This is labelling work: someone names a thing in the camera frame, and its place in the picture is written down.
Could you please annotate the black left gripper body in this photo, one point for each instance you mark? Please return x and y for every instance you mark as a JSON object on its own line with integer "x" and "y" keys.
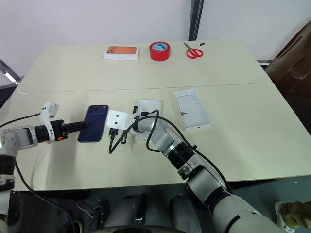
{"x": 59, "y": 129}

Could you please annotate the dark metal post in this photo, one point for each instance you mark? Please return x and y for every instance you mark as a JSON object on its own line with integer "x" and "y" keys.
{"x": 196, "y": 19}

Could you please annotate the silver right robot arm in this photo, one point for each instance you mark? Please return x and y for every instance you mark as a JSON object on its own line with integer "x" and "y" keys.
{"x": 165, "y": 140}

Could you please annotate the dark rounded shape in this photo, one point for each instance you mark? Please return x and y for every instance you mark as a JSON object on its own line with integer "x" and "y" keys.
{"x": 92, "y": 211}
{"x": 184, "y": 213}
{"x": 126, "y": 210}

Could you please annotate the white shoe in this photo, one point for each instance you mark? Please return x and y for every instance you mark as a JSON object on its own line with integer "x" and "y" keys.
{"x": 281, "y": 216}

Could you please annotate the white phone box base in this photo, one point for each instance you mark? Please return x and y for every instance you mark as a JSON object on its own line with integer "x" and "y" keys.
{"x": 151, "y": 105}

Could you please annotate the white box with orange print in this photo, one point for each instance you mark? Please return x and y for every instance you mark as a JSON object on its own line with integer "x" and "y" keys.
{"x": 122, "y": 51}

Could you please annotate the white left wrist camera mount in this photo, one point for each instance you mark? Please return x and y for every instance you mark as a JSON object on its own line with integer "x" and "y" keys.
{"x": 47, "y": 114}

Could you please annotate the grey metal frame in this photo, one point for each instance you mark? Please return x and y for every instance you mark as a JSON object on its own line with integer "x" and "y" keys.
{"x": 9, "y": 72}

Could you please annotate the brown wooden furniture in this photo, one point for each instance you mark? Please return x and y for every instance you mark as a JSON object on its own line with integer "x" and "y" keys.
{"x": 294, "y": 68}

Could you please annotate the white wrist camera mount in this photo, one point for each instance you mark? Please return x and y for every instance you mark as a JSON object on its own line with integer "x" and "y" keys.
{"x": 122, "y": 119}
{"x": 47, "y": 114}

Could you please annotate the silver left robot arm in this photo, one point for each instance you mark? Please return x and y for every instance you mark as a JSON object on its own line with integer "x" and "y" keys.
{"x": 22, "y": 137}

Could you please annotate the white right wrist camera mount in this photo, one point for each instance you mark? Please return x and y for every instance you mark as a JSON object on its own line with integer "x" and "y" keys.
{"x": 122, "y": 119}

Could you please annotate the white phone box lid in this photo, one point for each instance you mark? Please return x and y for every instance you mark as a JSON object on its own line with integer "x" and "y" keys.
{"x": 194, "y": 109}

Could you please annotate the olive trouser leg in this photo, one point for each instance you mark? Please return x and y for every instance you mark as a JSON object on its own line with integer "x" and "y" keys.
{"x": 300, "y": 213}

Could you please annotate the red tape roll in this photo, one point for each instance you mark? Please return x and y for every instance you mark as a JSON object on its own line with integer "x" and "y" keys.
{"x": 159, "y": 52}

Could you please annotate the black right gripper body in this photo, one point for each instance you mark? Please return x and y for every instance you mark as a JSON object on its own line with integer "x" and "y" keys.
{"x": 114, "y": 133}

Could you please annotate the dark blue smartphone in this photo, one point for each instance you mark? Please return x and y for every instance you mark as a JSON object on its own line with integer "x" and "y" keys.
{"x": 97, "y": 116}

